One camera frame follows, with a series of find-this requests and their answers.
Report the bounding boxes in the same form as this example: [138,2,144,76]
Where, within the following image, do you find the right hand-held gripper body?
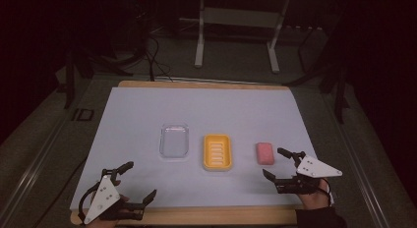
[275,150,344,195]

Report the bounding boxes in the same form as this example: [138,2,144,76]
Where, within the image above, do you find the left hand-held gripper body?
[83,168,146,225]

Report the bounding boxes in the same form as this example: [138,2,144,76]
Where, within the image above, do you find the pink soap bar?
[256,142,275,166]

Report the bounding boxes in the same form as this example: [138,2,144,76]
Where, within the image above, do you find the clear plastic lid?
[158,123,191,160]

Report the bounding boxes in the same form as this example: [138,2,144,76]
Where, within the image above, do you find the yellow soap dish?
[202,133,234,172]

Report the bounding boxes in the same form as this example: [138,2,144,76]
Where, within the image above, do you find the person's left hand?
[86,178,131,228]

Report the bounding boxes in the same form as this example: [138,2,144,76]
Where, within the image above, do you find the person's right hand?
[299,178,332,210]

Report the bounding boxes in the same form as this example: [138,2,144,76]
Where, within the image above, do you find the black stand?
[284,25,351,125]

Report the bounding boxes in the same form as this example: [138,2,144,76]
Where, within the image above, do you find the white table mat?
[70,86,318,210]

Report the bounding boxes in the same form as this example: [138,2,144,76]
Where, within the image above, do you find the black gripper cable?
[77,183,100,224]

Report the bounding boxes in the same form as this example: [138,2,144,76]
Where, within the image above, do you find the metal floor rail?
[0,116,77,228]
[323,89,396,228]

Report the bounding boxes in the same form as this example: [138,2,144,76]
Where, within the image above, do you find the black floor bracket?
[71,107,95,122]

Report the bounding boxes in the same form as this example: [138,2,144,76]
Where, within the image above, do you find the black floor cables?
[141,11,174,83]

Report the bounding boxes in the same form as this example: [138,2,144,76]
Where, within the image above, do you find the white metal stand frame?
[194,0,291,75]

